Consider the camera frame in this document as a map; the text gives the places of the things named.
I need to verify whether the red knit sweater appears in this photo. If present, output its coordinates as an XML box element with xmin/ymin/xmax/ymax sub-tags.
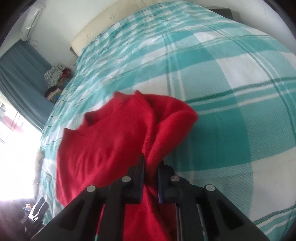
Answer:
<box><xmin>56</xmin><ymin>91</ymin><xmax>198</xmax><ymax>240</ymax></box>

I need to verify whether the pile of clothes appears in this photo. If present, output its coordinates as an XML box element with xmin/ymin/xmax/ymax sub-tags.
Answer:
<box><xmin>44</xmin><ymin>64</ymin><xmax>72</xmax><ymax>104</ymax></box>

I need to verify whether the beige patterned pillow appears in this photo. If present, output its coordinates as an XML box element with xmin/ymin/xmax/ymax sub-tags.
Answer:
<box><xmin>33</xmin><ymin>151</ymin><xmax>44</xmax><ymax>199</ymax></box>

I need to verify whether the teal plaid bed cover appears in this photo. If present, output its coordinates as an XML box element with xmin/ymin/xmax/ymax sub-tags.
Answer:
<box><xmin>39</xmin><ymin>1</ymin><xmax>295</xmax><ymax>240</ymax></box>

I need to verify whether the blue window curtain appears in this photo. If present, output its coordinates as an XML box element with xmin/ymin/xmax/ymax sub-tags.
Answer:
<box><xmin>1</xmin><ymin>40</ymin><xmax>54</xmax><ymax>131</ymax></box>

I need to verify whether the dark bedside table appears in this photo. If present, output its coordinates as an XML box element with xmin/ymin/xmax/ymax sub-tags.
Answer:
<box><xmin>209</xmin><ymin>8</ymin><xmax>233</xmax><ymax>20</ymax></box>

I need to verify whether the cream padded headboard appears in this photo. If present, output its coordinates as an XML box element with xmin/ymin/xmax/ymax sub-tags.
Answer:
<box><xmin>70</xmin><ymin>0</ymin><xmax>149</xmax><ymax>57</ymax></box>

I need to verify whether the white wall air conditioner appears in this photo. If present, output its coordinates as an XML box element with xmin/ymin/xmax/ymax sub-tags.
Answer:
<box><xmin>20</xmin><ymin>3</ymin><xmax>45</xmax><ymax>42</ymax></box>

